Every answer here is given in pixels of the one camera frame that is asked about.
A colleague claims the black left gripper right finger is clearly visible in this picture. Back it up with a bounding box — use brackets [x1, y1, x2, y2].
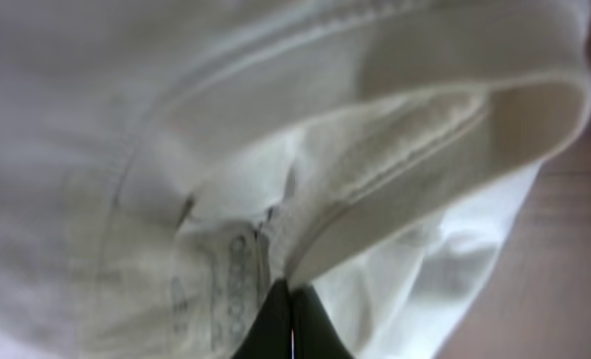
[291, 286, 353, 359]

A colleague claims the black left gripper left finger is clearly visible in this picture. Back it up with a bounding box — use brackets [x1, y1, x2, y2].
[232, 280, 292, 359]

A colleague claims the white t-shirt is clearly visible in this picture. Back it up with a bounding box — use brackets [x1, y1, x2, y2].
[0, 0, 591, 358]

